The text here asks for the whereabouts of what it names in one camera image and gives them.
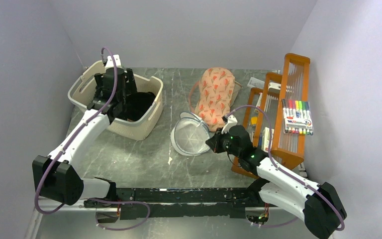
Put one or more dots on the black bra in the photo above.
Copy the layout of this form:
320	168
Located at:
137	104

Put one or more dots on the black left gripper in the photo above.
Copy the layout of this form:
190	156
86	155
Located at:
131	87

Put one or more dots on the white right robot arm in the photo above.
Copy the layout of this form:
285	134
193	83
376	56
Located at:
318	205

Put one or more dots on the pack of coloured markers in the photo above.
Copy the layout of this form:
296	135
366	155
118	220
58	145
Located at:
297	117

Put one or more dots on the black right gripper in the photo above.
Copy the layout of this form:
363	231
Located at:
214	142

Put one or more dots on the orange wooden rack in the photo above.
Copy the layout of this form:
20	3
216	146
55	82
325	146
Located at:
264	117

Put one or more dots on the white mesh laundry bag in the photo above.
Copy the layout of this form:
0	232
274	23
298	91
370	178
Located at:
189	135

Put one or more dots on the cream plastic laundry basket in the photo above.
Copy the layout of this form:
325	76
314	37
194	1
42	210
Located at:
82	91

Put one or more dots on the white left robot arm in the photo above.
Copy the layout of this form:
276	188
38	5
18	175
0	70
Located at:
55	177

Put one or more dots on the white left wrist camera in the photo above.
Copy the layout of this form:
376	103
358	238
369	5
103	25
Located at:
112	62

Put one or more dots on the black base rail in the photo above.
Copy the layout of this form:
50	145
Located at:
175	202

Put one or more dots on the white paper tag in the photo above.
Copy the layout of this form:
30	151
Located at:
255	83

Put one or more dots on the pink floral mesh bag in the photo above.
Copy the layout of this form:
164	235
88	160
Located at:
213	95

